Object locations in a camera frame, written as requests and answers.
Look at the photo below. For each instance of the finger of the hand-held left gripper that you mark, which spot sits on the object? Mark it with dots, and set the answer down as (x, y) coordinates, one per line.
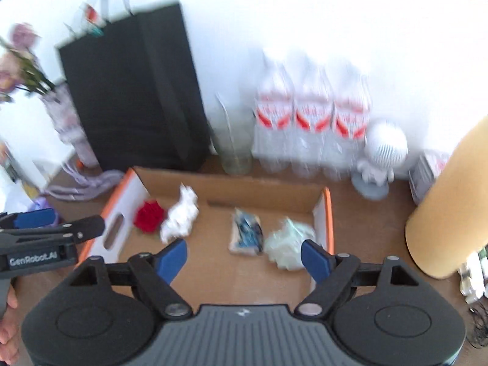
(89, 227)
(36, 217)

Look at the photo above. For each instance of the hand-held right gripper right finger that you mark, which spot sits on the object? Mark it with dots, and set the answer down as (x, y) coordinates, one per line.
(314, 261)

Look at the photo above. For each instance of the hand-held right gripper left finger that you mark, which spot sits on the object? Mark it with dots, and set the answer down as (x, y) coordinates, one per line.
(173, 259)

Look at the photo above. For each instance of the cardboard box with orange rim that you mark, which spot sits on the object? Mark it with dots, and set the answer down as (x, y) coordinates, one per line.
(213, 270)

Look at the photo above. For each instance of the person's left hand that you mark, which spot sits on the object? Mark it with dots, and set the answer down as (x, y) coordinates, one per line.
(7, 331)

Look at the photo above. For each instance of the purple wipes packet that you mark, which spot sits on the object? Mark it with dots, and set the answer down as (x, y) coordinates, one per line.
(42, 203)

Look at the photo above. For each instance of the white plastic bag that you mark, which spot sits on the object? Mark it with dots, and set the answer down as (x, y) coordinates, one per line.
(13, 194)

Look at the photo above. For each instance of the pale green crumpled bag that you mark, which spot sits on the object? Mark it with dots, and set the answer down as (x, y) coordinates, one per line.
(288, 242)

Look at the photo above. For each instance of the white crumpled paper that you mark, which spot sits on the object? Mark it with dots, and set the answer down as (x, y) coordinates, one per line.
(181, 217)

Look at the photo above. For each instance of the red fluffy item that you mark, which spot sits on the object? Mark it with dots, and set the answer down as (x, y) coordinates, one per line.
(149, 216)

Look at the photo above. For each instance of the blue patterned packet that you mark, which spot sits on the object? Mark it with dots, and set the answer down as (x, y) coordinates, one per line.
(246, 232)

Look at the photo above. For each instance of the purple knitted vase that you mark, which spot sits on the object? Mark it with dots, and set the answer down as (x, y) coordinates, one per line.
(66, 122)

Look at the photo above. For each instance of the clear drinking glass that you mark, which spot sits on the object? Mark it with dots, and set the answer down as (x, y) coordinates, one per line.
(234, 148)

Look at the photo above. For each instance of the white robot figurine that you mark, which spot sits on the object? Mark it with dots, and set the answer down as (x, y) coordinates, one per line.
(385, 146)

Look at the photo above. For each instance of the red label water bottle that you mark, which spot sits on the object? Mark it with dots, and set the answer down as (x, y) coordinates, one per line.
(313, 125)
(350, 129)
(272, 122)

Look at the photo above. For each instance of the black paper bag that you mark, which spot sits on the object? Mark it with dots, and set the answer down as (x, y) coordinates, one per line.
(133, 95)

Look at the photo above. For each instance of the yellow thermos bottle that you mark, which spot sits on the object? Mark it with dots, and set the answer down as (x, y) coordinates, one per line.
(446, 213)

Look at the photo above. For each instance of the small white box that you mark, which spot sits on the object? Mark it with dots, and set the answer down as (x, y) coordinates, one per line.
(427, 175)

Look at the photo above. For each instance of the dried pink flowers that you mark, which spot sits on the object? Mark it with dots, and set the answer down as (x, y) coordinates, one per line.
(23, 64)

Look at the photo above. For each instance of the cluster of small white bottles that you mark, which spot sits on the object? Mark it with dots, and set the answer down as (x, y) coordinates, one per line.
(474, 274)

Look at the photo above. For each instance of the small red teal clip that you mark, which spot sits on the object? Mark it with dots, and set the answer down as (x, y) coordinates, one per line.
(93, 17)

